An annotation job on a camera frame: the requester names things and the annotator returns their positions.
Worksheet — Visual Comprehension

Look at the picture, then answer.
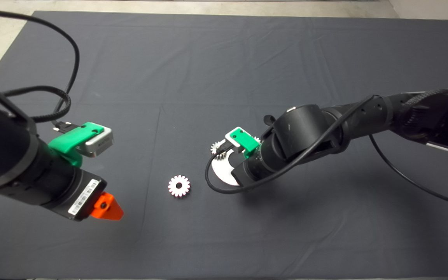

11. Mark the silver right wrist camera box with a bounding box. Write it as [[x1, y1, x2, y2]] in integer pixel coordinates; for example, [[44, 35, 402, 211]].
[[224, 126, 253, 153]]

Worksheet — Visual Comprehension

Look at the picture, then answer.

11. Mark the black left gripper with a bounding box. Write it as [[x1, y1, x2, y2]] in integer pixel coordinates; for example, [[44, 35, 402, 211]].
[[51, 170, 124, 222]]

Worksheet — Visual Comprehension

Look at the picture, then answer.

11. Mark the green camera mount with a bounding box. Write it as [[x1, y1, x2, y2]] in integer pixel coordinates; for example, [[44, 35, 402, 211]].
[[48, 122, 105, 168], [231, 129, 262, 159]]

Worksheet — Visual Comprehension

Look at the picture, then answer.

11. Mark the green left camera mount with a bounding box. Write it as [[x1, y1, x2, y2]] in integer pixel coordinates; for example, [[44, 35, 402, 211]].
[[48, 122, 105, 168]]

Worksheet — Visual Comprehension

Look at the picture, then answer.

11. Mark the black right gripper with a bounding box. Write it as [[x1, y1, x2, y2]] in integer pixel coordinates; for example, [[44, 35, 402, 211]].
[[232, 155, 264, 187]]

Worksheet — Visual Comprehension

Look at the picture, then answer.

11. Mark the dark grey table cloth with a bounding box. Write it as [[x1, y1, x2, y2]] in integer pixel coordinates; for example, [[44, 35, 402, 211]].
[[0, 11, 448, 279]]

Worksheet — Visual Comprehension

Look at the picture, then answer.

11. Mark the green right camera mount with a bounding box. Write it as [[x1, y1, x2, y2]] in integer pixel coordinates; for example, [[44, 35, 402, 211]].
[[231, 129, 262, 159]]

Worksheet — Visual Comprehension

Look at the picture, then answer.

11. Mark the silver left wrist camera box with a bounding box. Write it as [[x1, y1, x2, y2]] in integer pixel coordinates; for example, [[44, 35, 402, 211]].
[[84, 126, 114, 158]]

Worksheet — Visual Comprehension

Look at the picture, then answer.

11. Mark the round metal plate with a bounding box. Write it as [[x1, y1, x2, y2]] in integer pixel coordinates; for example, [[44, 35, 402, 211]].
[[211, 150, 249, 186]]

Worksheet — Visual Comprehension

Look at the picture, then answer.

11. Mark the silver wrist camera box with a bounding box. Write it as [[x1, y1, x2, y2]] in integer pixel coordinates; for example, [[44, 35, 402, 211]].
[[224, 126, 253, 153], [84, 126, 114, 158]]

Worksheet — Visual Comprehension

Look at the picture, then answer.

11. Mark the large steel gear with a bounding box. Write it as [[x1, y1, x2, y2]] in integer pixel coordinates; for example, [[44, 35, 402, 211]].
[[168, 175, 191, 198]]

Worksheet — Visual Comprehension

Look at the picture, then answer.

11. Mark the braided black cable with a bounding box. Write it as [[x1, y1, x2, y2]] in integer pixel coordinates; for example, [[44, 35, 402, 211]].
[[3, 86, 72, 124], [401, 87, 448, 108]]

